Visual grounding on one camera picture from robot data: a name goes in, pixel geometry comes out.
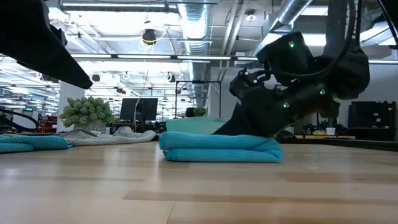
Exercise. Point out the small green plant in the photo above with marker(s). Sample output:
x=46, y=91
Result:
x=200, y=111

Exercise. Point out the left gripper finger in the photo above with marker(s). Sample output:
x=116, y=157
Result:
x=37, y=43

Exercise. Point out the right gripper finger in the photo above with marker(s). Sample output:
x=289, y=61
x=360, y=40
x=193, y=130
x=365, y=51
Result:
x=236, y=124

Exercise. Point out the teal plastic bin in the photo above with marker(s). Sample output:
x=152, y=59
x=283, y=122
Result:
x=192, y=126

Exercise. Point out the black computer monitor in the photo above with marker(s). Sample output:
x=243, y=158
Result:
x=136, y=109

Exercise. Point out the silver slanted ventilation duct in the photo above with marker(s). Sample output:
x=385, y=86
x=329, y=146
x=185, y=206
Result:
x=286, y=12

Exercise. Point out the silver round ventilation duct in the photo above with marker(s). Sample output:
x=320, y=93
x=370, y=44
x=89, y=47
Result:
x=194, y=25

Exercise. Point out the grey microfiber towel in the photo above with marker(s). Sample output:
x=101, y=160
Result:
x=102, y=138

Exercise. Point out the person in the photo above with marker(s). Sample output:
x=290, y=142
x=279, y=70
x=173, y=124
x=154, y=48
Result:
x=190, y=112

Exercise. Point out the artificial green potted plant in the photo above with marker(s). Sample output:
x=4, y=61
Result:
x=87, y=112

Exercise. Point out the teal microfiber towel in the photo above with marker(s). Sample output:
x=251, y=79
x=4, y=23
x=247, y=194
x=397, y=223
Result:
x=31, y=143
x=217, y=146

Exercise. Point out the white cup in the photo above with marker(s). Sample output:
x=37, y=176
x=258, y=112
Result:
x=330, y=130

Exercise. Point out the white building pillar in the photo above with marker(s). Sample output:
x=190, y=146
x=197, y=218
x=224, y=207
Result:
x=70, y=105

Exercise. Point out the green exit sign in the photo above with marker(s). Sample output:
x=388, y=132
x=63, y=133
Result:
x=29, y=109

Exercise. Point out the black aluminium table frame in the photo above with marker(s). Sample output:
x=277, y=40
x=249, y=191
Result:
x=357, y=143

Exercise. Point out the round black ceiling device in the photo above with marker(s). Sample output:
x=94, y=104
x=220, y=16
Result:
x=149, y=35

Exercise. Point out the black shelf unit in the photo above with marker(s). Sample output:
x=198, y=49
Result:
x=371, y=119

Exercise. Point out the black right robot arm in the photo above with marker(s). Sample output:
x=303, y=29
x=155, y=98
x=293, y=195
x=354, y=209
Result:
x=342, y=71

